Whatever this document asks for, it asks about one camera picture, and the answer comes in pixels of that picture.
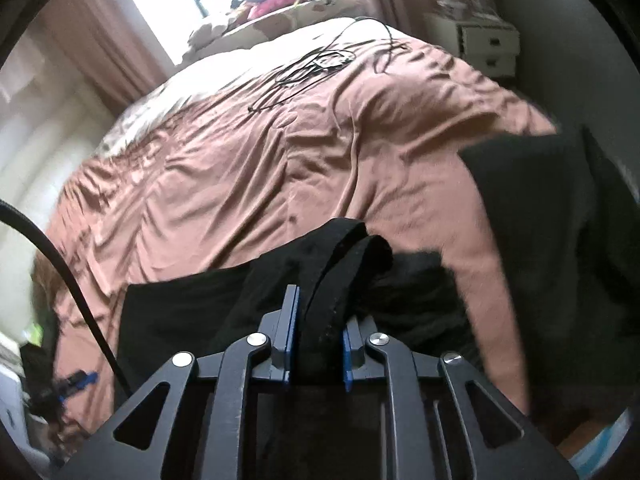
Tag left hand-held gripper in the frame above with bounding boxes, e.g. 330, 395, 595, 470
20, 342, 99, 422

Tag brown curtain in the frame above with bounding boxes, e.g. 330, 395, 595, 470
38, 0, 169, 115

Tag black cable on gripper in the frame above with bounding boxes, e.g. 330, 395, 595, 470
0, 198, 134, 400

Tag white bedside drawer cabinet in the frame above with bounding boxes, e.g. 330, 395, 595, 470
425, 13, 521, 79

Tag brown bed cover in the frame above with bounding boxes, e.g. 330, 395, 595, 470
47, 21, 556, 411

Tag black cable bundle on bed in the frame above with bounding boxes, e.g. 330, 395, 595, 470
246, 16, 409, 114

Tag black garment at bed edge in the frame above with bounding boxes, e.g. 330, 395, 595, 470
460, 130, 639, 442

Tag beige bed sheet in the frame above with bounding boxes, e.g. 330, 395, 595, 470
96, 0, 364, 158

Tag black pants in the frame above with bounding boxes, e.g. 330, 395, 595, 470
117, 218, 484, 403

